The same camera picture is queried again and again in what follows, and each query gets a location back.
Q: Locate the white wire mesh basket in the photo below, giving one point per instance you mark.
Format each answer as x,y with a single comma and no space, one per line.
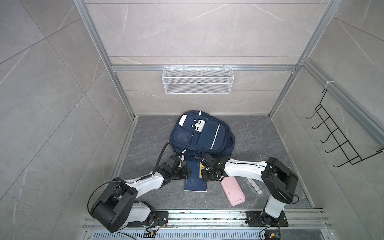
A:
197,80

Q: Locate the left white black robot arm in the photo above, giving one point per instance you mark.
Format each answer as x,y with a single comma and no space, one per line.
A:
117,205

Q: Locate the blue book yellow label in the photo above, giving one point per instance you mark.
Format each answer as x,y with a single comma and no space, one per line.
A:
195,182

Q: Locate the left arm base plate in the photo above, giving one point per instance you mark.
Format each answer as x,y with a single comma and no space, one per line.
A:
158,218

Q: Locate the black wire hook rack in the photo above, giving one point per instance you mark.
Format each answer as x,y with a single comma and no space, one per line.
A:
340,138

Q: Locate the clear plastic ruler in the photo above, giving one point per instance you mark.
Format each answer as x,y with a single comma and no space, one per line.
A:
254,187

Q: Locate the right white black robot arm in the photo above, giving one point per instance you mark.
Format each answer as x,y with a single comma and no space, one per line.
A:
278,178

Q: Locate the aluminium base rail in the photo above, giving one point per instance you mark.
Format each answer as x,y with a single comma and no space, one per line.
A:
224,224

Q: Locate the pink pencil case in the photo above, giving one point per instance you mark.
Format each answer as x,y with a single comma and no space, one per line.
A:
233,191

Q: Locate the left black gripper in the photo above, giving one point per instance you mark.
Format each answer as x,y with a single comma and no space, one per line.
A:
187,172

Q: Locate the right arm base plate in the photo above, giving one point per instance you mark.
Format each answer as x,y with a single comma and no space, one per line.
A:
261,219

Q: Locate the navy blue student backpack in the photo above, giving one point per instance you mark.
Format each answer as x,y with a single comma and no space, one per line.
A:
196,133

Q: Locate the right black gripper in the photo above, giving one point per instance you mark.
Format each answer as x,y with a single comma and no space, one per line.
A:
205,179

